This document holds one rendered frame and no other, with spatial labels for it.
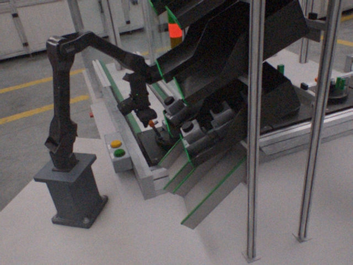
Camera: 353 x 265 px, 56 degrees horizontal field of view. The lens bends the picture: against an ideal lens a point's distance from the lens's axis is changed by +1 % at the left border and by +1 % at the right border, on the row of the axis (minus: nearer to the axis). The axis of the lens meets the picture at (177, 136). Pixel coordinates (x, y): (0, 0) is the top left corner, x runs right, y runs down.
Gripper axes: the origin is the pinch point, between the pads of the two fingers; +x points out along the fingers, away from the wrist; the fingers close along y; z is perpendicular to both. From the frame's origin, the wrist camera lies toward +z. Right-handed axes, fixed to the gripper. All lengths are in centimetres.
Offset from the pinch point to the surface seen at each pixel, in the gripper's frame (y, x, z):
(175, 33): -16.8, -23.8, -20.9
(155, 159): 10.1, 11.7, 0.5
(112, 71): -106, 17, -4
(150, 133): -8.7, 11.7, -3.1
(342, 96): 6, 10, -85
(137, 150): -0.5, 12.7, 4.7
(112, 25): -107, -11, -10
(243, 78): 49, -30, -14
